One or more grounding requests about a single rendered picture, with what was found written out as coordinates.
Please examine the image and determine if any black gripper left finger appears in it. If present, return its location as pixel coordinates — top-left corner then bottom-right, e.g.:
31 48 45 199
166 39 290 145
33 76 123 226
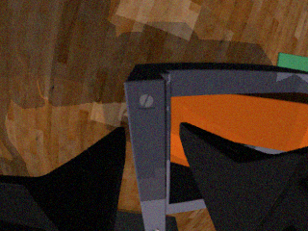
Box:
0 127 126 231

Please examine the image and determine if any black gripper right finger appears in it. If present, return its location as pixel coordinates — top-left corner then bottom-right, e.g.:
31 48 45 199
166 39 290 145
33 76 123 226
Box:
180 122 308 231

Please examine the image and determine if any orange block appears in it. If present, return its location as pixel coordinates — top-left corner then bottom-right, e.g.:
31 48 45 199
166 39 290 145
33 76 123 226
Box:
170 92 308 167

